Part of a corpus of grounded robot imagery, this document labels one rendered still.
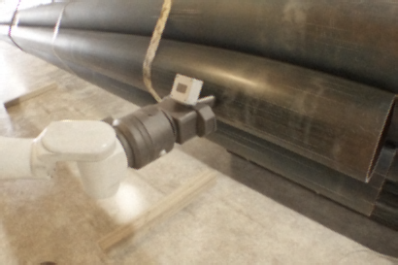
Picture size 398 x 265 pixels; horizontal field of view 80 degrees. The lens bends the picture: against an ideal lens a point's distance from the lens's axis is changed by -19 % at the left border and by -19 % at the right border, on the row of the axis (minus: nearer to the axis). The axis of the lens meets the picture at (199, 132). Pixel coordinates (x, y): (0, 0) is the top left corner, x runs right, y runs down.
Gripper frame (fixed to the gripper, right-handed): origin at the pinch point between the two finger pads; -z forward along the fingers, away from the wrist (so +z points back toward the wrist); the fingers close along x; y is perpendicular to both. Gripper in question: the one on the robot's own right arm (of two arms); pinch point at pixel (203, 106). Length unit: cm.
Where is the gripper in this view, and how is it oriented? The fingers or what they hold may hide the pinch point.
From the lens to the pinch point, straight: 55.5
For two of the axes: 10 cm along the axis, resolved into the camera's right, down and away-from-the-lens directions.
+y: 0.6, 8.5, 5.2
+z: -7.1, 4.0, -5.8
